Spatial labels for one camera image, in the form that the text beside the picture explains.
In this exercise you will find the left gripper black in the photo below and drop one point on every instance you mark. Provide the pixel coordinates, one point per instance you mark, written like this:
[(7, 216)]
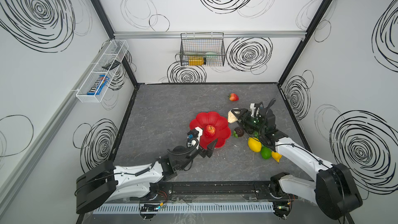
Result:
[(203, 148)]

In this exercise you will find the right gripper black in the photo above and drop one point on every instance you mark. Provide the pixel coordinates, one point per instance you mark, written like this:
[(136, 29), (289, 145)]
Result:
[(246, 118)]

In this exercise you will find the fake red apple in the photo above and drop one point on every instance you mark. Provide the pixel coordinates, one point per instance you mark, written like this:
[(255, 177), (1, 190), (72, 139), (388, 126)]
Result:
[(209, 131)]

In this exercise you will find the dark mangosteen with green calyx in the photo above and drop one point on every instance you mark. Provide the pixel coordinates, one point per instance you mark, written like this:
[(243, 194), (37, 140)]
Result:
[(238, 132)]

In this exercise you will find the red flower-shaped fruit bowl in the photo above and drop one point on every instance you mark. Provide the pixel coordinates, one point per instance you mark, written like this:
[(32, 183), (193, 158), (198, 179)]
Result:
[(220, 124)]

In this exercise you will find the yellow fake lemon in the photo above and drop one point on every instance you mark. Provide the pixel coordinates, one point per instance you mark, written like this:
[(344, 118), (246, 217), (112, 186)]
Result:
[(254, 144)]

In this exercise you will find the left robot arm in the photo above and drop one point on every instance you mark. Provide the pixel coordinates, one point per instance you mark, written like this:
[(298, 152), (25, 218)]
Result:
[(107, 182)]

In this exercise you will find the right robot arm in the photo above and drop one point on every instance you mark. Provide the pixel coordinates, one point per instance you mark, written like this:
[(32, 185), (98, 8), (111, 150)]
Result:
[(331, 186)]

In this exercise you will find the fake red strawberry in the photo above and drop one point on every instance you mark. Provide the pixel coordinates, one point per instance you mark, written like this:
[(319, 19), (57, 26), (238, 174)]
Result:
[(233, 97)]

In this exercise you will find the green fake grape bunch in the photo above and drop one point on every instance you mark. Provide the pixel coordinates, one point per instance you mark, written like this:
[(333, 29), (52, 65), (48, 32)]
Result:
[(256, 135)]

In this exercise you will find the green fake lime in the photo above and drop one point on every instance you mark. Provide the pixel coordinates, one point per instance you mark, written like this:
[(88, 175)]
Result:
[(266, 153)]

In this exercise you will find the small yellow fake fruit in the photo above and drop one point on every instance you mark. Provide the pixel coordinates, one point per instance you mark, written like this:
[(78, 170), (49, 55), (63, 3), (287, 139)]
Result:
[(276, 156)]

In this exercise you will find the yellow box in basket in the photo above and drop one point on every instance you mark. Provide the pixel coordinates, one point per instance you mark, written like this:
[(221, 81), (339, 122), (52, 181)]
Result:
[(196, 61)]

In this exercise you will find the black remote control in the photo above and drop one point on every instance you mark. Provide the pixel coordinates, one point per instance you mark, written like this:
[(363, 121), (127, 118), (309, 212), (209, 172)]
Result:
[(111, 66)]

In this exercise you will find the blue candy packet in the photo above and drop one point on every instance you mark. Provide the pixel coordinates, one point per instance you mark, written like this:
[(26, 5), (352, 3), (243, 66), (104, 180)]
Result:
[(99, 84)]

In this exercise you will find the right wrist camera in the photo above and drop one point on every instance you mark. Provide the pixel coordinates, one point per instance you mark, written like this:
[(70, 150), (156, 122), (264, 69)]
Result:
[(255, 109)]

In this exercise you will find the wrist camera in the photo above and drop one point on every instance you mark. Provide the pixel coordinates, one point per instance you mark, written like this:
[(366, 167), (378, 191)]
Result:
[(255, 109), (193, 135)]

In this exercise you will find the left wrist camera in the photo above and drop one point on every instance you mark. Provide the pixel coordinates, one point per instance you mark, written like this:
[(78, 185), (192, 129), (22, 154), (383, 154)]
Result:
[(193, 135)]

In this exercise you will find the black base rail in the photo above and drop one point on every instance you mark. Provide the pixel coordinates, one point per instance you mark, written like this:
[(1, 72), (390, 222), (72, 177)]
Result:
[(261, 190)]

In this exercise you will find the black wire wall basket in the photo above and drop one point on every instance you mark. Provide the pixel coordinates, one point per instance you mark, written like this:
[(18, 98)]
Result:
[(207, 44)]

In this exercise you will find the grey slotted cable duct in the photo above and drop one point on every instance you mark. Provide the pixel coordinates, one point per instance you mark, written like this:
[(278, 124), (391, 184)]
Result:
[(180, 208)]

